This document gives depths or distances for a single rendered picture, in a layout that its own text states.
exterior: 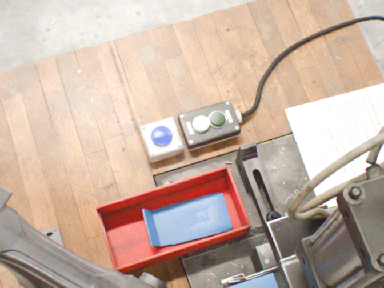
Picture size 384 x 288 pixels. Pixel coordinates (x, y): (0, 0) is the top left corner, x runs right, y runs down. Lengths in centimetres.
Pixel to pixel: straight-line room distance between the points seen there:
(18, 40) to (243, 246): 143
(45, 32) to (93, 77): 111
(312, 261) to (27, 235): 36
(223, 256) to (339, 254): 52
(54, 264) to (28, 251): 4
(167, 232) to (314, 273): 43
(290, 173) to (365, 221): 66
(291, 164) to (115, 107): 36
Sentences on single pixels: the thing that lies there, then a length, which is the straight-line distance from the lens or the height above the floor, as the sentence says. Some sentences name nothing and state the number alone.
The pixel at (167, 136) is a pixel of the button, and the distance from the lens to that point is 134.
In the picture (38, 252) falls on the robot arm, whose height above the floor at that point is 132.
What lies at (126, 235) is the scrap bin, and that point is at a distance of 132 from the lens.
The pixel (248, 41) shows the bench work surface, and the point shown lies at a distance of 147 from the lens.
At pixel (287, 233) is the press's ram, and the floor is 114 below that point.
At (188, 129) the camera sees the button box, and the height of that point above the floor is 93.
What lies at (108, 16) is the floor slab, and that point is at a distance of 254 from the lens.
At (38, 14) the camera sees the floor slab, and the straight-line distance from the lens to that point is 257.
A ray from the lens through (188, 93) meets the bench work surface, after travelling 141.
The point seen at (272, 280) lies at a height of 99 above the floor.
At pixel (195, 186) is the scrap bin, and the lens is 134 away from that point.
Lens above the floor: 219
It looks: 70 degrees down
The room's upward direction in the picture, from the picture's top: 6 degrees clockwise
